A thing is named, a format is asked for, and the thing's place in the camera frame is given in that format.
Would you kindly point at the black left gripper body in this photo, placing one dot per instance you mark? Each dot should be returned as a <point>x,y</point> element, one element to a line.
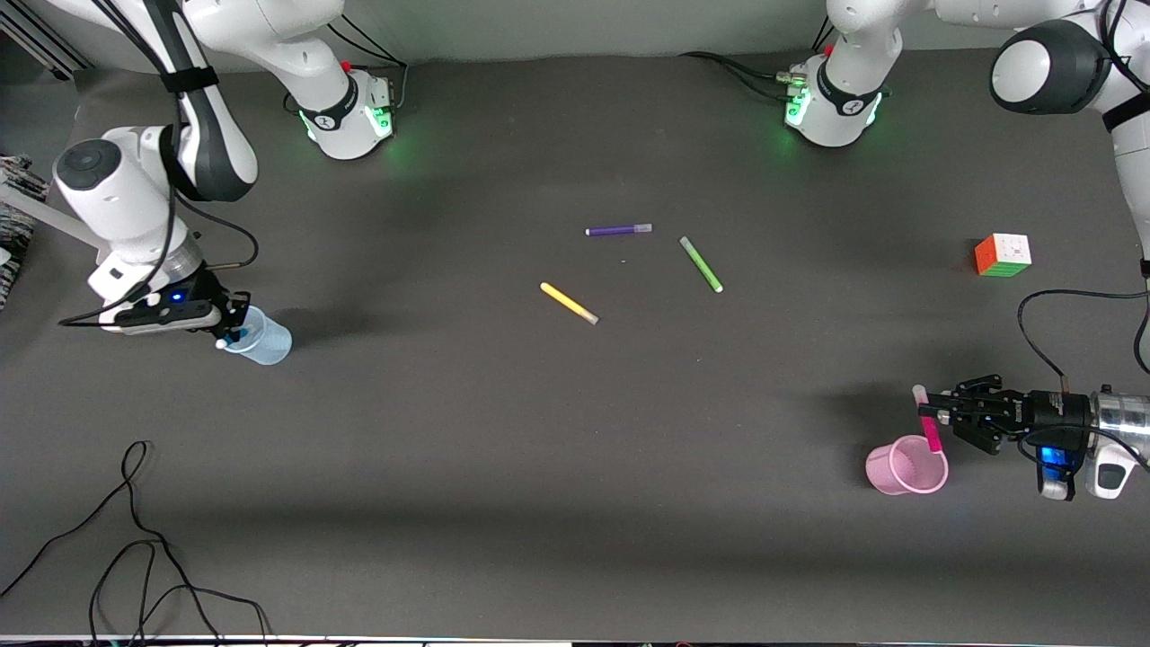
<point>1053,412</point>

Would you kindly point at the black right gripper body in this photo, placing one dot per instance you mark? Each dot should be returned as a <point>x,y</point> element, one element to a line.
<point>213,292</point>

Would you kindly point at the blue marker with clear cap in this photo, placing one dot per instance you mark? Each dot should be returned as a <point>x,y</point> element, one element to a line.
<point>221,343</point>

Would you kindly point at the pink marker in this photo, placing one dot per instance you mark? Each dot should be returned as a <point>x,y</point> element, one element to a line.
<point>927,428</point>

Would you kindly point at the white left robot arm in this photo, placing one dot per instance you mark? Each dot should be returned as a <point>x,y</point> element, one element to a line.
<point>1060,63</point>

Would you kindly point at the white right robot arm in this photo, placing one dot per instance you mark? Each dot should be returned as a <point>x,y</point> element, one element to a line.
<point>135,198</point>

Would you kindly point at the translucent blue plastic cup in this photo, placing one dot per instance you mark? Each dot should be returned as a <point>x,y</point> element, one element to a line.
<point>263,341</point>

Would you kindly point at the pink plastic cup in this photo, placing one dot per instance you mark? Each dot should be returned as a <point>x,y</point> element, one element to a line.
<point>906,467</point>

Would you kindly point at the rubik's cube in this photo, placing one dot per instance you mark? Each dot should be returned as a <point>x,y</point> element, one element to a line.
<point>1003,255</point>

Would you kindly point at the striped woven cloth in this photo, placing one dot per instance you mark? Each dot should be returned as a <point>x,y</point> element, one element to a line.
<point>16,225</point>

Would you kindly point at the green marker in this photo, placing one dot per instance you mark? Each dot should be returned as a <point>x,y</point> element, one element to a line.
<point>701,264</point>

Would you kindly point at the yellow marker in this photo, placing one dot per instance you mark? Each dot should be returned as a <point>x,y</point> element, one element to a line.
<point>568,302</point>

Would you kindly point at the purple marker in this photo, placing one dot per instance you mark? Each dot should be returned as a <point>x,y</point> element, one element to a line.
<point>618,230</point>

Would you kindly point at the aluminium frame rail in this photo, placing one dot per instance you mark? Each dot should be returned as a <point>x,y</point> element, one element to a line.
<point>40,40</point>

